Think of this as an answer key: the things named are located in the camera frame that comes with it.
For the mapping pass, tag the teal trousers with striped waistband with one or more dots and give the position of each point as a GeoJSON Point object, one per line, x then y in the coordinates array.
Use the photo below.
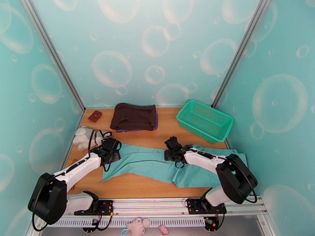
{"type": "Point", "coordinates": [152, 164]}

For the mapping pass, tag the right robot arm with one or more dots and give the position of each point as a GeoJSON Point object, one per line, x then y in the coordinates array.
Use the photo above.
{"type": "Point", "coordinates": [204, 156]}

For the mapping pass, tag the dark brown folded trousers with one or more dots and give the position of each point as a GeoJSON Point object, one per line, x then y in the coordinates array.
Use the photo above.
{"type": "Point", "coordinates": [134, 117]}

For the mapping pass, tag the purple folded garment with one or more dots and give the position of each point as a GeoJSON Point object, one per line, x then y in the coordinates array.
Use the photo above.
{"type": "Point", "coordinates": [155, 123]}

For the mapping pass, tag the grey white plush dog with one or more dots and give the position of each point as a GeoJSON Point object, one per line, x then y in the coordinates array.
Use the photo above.
{"type": "Point", "coordinates": [82, 139]}

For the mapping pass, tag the brown leather key case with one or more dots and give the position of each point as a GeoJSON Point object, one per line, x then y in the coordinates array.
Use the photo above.
{"type": "Point", "coordinates": [95, 116]}

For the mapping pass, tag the green plastic basket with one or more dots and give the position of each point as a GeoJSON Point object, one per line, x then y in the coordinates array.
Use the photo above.
{"type": "Point", "coordinates": [204, 119]}

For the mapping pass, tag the left base red black wiring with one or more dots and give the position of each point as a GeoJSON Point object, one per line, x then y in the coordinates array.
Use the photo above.
{"type": "Point", "coordinates": [108, 219]}

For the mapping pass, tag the base red black wiring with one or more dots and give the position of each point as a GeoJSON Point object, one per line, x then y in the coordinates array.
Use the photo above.
{"type": "Point", "coordinates": [214, 223]}
{"type": "Point", "coordinates": [108, 219]}

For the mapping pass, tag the pink plush mouse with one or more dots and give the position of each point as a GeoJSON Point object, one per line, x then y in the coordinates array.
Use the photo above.
{"type": "Point", "coordinates": [136, 226]}

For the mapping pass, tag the small pink plush toy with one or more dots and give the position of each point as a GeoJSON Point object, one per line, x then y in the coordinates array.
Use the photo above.
{"type": "Point", "coordinates": [163, 230]}

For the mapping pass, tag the right base red black wiring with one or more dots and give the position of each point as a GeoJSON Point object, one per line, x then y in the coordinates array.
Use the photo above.
{"type": "Point", "coordinates": [214, 223]}

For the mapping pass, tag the aluminium table edge rail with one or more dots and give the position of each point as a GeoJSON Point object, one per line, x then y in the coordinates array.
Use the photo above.
{"type": "Point", "coordinates": [229, 145]}
{"type": "Point", "coordinates": [79, 122]}

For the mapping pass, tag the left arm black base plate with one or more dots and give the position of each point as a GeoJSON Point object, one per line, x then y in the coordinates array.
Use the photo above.
{"type": "Point", "coordinates": [105, 208]}

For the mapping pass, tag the aluminium mounting rail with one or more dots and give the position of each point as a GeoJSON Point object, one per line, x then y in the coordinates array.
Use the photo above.
{"type": "Point", "coordinates": [152, 205]}

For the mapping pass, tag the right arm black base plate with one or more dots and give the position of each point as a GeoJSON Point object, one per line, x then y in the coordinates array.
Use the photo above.
{"type": "Point", "coordinates": [194, 205]}

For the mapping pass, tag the aluminium corner post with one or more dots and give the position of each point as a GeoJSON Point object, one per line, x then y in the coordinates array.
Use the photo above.
{"type": "Point", "coordinates": [54, 53]}
{"type": "Point", "coordinates": [241, 51]}

